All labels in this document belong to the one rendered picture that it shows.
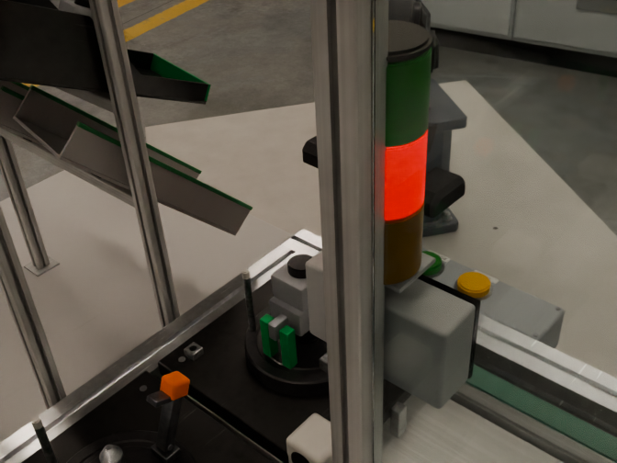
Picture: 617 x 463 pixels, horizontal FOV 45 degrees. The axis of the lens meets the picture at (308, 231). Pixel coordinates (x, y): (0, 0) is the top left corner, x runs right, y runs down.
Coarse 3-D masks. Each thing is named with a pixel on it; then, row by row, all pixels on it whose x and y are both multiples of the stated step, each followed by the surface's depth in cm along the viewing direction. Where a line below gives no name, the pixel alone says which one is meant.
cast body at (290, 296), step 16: (304, 256) 78; (288, 272) 77; (304, 272) 76; (288, 288) 76; (304, 288) 75; (272, 304) 79; (288, 304) 78; (304, 304) 76; (288, 320) 78; (304, 320) 77; (272, 336) 78
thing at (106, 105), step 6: (66, 90) 84; (72, 90) 83; (78, 90) 82; (84, 90) 81; (78, 96) 83; (84, 96) 82; (90, 96) 81; (96, 96) 80; (102, 96) 79; (108, 96) 79; (90, 102) 81; (96, 102) 80; (102, 102) 80; (108, 102) 79; (108, 108) 79
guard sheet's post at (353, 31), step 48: (336, 0) 36; (336, 48) 39; (336, 96) 40; (336, 144) 42; (336, 192) 43; (336, 240) 45; (336, 288) 47; (336, 336) 50; (336, 384) 52; (336, 432) 56
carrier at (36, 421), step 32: (128, 384) 81; (160, 384) 81; (96, 416) 78; (128, 416) 78; (160, 416) 78; (192, 416) 77; (64, 448) 75; (96, 448) 72; (128, 448) 72; (160, 448) 71; (192, 448) 74; (224, 448) 74
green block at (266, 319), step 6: (264, 318) 79; (270, 318) 79; (264, 324) 78; (264, 330) 79; (264, 336) 79; (264, 342) 80; (270, 342) 80; (276, 342) 81; (264, 348) 81; (270, 348) 80; (276, 348) 81; (270, 354) 81
